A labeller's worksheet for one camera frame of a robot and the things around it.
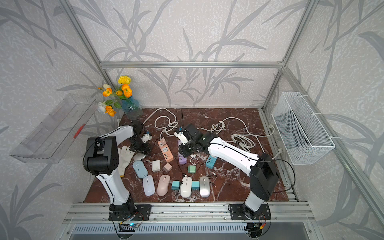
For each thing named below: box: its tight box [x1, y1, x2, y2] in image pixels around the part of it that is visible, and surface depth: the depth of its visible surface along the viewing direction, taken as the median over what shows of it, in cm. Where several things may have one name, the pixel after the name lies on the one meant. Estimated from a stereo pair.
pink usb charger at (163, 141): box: [159, 136, 167, 146], surface depth 95 cm
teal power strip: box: [206, 154, 218, 169], surface depth 91 cm
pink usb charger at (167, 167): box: [162, 162, 173, 173], surface depth 89 cm
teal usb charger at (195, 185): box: [191, 181, 200, 191], surface depth 82 cm
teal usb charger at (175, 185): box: [171, 180, 180, 190], surface depth 82 cm
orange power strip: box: [157, 140, 174, 163], surface depth 94 cm
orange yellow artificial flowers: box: [97, 76, 133, 117], surface depth 87 cm
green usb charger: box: [188, 165, 197, 174], surface depth 88 cm
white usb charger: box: [152, 160, 161, 172], surface depth 90 cm
